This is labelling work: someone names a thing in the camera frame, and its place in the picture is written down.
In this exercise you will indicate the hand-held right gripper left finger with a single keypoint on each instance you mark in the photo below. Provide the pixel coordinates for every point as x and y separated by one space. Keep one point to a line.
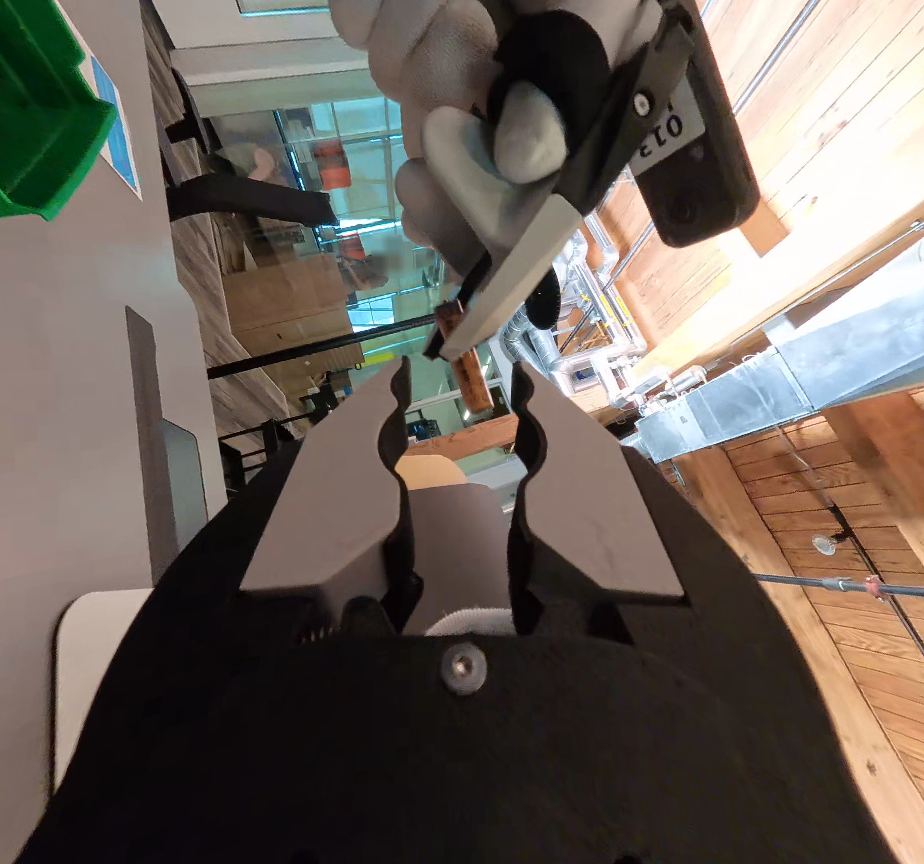
325 517

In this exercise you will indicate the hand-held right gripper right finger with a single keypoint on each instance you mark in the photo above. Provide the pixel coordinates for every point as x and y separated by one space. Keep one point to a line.
599 517

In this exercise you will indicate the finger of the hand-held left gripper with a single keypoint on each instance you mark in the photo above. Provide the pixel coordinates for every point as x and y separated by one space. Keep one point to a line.
520 272
465 293

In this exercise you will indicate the orange battery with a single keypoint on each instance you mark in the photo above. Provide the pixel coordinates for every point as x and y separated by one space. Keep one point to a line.
473 384

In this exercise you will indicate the green plastic bin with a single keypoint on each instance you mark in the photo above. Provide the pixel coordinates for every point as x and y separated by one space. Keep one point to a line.
36 84

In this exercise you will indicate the person's left hand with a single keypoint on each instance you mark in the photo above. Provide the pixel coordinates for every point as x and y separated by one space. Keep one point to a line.
433 12

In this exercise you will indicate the orange 3D printer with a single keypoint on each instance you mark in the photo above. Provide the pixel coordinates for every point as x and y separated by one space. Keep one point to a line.
354 247
330 163

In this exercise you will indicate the black floor lamp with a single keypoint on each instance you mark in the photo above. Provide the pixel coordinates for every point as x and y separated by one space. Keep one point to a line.
289 355

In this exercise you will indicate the cardboard box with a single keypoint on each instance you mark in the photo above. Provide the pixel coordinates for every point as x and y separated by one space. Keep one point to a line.
289 308

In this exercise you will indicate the black office chair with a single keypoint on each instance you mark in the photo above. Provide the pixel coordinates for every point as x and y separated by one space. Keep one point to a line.
252 200

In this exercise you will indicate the printed paper sheet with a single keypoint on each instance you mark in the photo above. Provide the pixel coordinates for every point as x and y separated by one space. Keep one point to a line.
119 142

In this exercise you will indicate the spiral silver duct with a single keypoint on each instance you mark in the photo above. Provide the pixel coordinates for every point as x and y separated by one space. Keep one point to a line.
599 366

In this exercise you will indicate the galvanised rectangular duct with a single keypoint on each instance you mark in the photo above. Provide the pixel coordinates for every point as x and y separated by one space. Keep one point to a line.
794 373

